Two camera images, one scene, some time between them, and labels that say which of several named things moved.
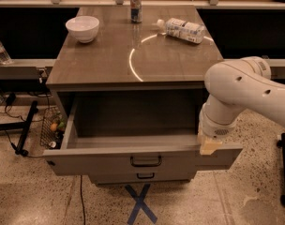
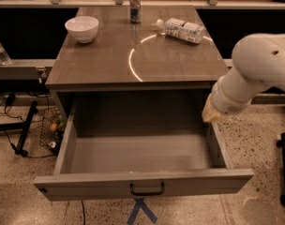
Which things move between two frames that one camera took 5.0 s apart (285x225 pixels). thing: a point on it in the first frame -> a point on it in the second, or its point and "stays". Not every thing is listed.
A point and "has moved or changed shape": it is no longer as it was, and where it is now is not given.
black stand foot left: x=22 y=127 stays
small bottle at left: x=0 y=52 stays
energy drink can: x=136 y=9 stays
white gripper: x=216 y=129 -> x=226 y=101
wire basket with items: x=52 y=128 stays
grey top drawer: x=123 y=133 has moved or changed shape
